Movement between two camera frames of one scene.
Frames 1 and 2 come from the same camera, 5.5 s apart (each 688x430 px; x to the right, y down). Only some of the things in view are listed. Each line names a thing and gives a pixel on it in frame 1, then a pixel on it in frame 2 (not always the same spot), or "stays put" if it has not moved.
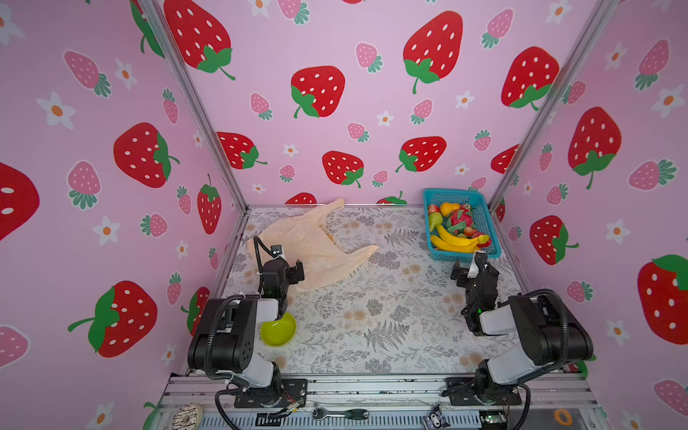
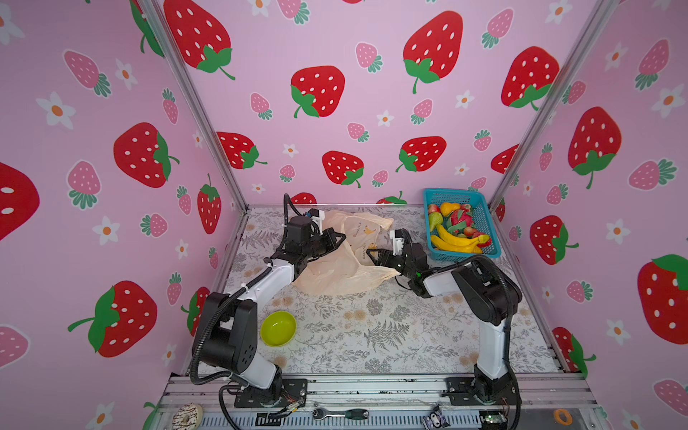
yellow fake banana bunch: [446, 242] stays put
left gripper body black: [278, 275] → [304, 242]
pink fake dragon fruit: [460, 219] stays put
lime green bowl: [279, 331] stays put
